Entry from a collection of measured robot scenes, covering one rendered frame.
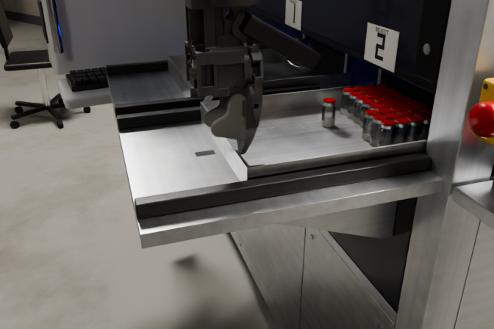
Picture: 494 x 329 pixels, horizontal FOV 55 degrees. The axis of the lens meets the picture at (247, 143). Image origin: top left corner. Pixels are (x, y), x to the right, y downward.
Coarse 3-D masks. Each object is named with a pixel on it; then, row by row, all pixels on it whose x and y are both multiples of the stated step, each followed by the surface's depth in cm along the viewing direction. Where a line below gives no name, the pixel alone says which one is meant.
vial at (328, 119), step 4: (324, 104) 78; (328, 104) 78; (332, 104) 78; (324, 108) 78; (328, 108) 78; (332, 108) 78; (324, 112) 78; (328, 112) 78; (332, 112) 78; (324, 116) 79; (328, 116) 78; (332, 116) 78; (324, 120) 79; (328, 120) 79; (332, 120) 79; (324, 124) 79; (328, 124) 79; (332, 124) 79
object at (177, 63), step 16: (176, 64) 112; (272, 64) 117; (288, 64) 117; (176, 80) 102; (272, 80) 93; (288, 80) 94; (304, 80) 95; (320, 80) 96; (336, 80) 97; (192, 96) 89
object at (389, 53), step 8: (368, 24) 75; (368, 32) 75; (376, 32) 73; (384, 32) 71; (392, 32) 69; (368, 40) 76; (376, 40) 73; (392, 40) 70; (368, 48) 76; (384, 48) 72; (392, 48) 70; (368, 56) 76; (384, 56) 72; (392, 56) 70; (376, 64) 74; (384, 64) 72; (392, 64) 70
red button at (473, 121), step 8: (480, 104) 51; (488, 104) 50; (472, 112) 52; (480, 112) 51; (488, 112) 50; (472, 120) 52; (480, 120) 51; (488, 120) 50; (472, 128) 52; (480, 128) 51; (488, 128) 50; (480, 136) 52; (488, 136) 51
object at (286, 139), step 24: (264, 96) 84; (288, 96) 86; (312, 96) 87; (336, 96) 89; (264, 120) 82; (288, 120) 82; (312, 120) 82; (336, 120) 82; (216, 144) 73; (264, 144) 73; (288, 144) 73; (312, 144) 73; (336, 144) 73; (360, 144) 73; (408, 144) 65; (240, 168) 61; (264, 168) 59; (288, 168) 61; (312, 168) 62
